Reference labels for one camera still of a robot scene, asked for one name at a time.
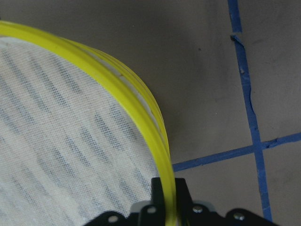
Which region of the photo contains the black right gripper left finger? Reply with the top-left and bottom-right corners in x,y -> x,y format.
138,178 -> 166,226

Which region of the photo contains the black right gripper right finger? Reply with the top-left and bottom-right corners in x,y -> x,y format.
175,178 -> 196,226

